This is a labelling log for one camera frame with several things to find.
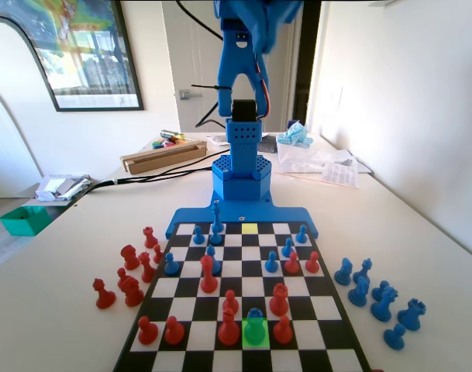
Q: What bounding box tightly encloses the blue chess rook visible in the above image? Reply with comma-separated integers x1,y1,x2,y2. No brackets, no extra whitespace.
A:
396,297,426,331
243,308,267,346

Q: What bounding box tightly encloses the black and white chessboard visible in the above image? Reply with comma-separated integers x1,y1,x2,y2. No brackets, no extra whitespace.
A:
113,221,372,372

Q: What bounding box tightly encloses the red chess queen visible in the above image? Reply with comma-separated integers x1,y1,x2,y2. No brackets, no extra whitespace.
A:
268,282,291,315

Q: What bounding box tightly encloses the white door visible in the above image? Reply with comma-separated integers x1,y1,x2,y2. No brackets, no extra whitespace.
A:
161,0,301,135

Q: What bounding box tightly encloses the clear bag of blue parts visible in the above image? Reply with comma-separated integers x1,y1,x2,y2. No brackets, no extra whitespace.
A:
276,119,326,171

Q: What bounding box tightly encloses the grey flat pad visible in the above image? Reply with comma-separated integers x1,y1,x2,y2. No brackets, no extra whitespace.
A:
257,135,280,154

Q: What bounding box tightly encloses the white paper stack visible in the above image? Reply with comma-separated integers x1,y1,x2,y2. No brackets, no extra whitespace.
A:
277,149,372,175

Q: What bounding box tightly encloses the colourful marker set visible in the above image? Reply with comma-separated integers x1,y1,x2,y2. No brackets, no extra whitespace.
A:
152,136,196,151

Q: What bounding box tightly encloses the printed paper sheet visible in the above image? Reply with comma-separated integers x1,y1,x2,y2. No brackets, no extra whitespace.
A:
319,160,360,190

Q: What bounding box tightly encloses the long cardboard box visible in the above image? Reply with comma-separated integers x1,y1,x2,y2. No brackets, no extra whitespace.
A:
120,139,208,175

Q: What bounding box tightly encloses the black framed poster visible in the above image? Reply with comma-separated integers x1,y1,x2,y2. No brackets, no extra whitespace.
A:
26,0,146,113

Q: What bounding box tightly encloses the pile of papers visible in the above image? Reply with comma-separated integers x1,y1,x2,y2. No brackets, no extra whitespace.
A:
36,174,93,202

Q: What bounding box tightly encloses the green plastic bin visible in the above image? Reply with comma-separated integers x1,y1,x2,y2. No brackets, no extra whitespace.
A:
0,205,53,236

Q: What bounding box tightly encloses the silver door handle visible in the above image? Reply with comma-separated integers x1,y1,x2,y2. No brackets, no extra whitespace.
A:
179,89,218,102

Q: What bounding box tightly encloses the black table cable bundle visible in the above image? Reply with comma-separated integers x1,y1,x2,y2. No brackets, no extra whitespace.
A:
76,160,215,201

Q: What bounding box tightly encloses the blue arm base plate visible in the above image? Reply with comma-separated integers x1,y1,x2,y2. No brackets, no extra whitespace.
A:
165,193,320,239

